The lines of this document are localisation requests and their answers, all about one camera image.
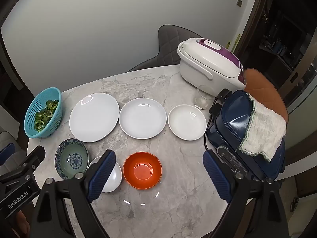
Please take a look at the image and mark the blue patterned ceramic bowl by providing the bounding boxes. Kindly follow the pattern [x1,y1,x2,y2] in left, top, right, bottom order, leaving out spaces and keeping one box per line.
[54,138,89,181]

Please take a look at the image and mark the clear drinking glass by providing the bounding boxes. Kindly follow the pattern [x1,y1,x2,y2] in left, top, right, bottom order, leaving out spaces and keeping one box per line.
[194,85,216,110]

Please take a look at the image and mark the green leafy vegetables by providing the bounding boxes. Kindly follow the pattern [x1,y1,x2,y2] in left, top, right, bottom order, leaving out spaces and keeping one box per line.
[34,100,59,132]

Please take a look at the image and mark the dark grey quilted chair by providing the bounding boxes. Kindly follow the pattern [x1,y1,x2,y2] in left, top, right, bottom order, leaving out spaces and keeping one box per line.
[126,25,189,73]

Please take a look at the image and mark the navy electric cooking appliance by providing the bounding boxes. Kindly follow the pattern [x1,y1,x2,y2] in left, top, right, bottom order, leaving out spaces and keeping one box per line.
[204,89,288,181]

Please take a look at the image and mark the orange chair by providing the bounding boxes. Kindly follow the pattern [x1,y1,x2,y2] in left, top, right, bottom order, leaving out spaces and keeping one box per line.
[244,68,289,122]

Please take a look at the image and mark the small white bowl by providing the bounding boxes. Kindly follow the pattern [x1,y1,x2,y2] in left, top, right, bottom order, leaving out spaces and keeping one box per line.
[88,156,122,193]

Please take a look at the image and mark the medium white plate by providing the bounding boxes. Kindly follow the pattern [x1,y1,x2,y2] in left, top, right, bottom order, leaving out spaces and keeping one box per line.
[119,98,167,140]

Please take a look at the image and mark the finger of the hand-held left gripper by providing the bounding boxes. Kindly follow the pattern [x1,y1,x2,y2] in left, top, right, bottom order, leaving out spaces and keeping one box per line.
[0,143,16,165]
[25,146,46,171]

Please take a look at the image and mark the black power cord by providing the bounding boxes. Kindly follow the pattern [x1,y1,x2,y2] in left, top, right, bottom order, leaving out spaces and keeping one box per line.
[203,88,232,152]

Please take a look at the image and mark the blue plastic colander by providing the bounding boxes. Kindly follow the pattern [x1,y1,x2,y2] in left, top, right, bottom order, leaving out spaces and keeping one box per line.
[24,87,62,139]

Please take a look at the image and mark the white dish cloth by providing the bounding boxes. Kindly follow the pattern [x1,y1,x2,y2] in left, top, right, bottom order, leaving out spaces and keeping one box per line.
[237,93,287,163]

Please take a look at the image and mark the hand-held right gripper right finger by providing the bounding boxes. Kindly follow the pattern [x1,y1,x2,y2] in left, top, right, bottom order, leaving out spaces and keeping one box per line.
[202,150,290,238]

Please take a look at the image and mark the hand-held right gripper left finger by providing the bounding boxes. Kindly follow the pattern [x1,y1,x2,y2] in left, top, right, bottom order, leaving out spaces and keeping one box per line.
[30,150,116,238]

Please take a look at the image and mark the white purple rice cooker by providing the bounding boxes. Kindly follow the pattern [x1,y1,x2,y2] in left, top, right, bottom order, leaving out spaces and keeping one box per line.
[177,38,247,97]

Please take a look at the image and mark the large white plate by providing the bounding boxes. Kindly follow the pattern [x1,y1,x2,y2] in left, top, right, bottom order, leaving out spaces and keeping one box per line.
[69,93,120,143]

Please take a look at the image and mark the orange bowl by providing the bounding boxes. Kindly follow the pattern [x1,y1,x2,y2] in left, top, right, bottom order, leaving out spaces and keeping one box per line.
[123,152,162,190]

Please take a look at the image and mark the small white plate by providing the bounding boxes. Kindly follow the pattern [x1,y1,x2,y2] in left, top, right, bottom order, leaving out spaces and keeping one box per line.
[168,104,207,139]

